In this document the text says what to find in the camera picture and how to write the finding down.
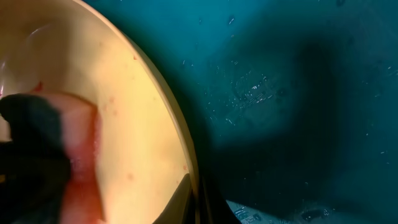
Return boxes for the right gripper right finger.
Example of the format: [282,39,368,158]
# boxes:
[199,176,241,224]

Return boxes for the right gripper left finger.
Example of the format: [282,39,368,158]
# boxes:
[154,174,195,224]

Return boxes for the white plate with red stain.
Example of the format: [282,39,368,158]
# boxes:
[1,1,200,223]

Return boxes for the teal plastic serving tray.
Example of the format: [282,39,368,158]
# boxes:
[90,0,397,223]

